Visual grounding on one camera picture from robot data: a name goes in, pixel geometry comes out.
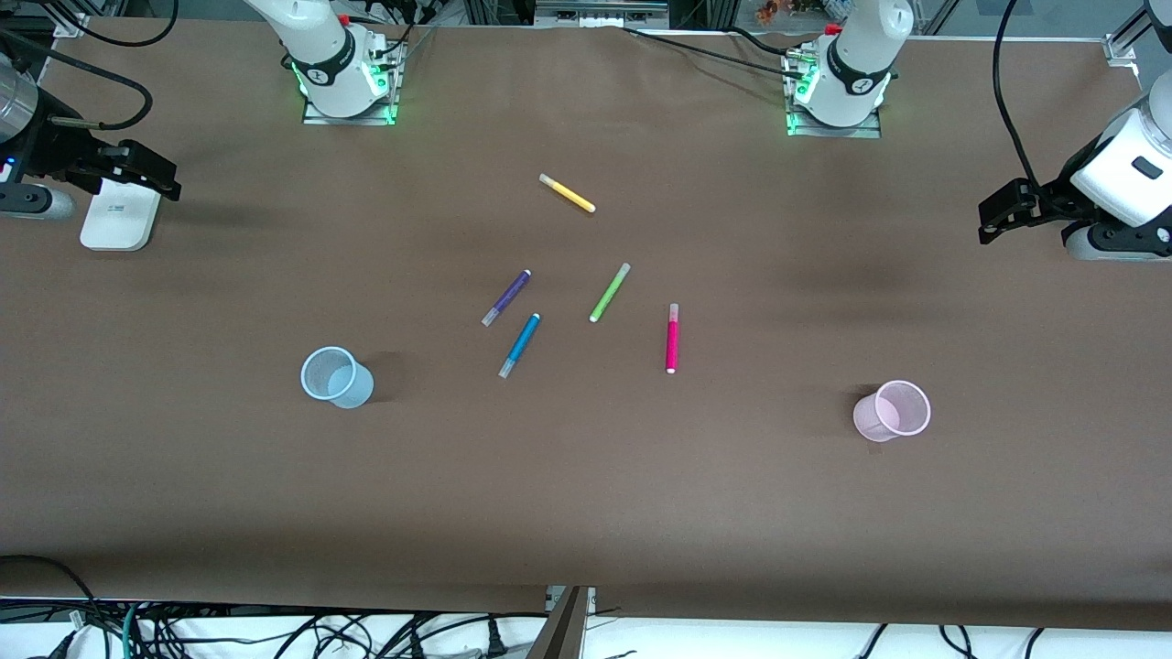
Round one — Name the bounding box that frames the blue marker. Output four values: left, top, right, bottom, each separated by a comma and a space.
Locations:
498, 313, 541, 380

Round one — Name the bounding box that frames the white desk lamp stand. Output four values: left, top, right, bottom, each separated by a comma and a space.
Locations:
80, 176, 164, 253

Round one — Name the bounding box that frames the translucent pink plastic cup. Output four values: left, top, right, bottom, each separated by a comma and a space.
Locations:
852, 380, 932, 443

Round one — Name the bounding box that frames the translucent blue plastic cup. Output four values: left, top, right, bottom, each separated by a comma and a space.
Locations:
300, 346, 374, 409

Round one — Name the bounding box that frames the purple marker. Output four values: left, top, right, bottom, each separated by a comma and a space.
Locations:
482, 269, 533, 328

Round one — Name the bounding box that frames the green marker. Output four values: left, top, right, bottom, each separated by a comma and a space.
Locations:
589, 263, 632, 324

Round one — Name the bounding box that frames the yellow marker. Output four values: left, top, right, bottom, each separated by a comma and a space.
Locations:
538, 173, 597, 214

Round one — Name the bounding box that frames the brown table mat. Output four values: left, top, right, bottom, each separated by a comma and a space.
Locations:
0, 18, 1172, 632

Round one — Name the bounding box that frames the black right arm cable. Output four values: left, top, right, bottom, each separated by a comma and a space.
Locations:
0, 0, 180, 130

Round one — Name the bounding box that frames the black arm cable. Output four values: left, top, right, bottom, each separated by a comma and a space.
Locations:
0, 0, 180, 130
993, 0, 1047, 191

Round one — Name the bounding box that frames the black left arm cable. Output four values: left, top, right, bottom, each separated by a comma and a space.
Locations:
993, 0, 1047, 191

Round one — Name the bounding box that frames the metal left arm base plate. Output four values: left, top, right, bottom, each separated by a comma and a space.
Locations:
785, 46, 884, 139

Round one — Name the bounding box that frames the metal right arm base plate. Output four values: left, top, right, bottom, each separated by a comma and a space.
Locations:
300, 38, 401, 127

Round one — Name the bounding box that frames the black cable across mat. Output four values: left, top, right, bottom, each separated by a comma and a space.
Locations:
623, 26, 808, 76

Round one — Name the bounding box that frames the black looped floor cable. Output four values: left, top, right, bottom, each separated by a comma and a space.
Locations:
0, 554, 97, 642

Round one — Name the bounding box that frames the silver frame crossbar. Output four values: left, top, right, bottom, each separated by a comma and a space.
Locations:
534, 0, 671, 26

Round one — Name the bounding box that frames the metal table leg bracket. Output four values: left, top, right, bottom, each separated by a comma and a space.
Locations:
526, 586, 597, 659

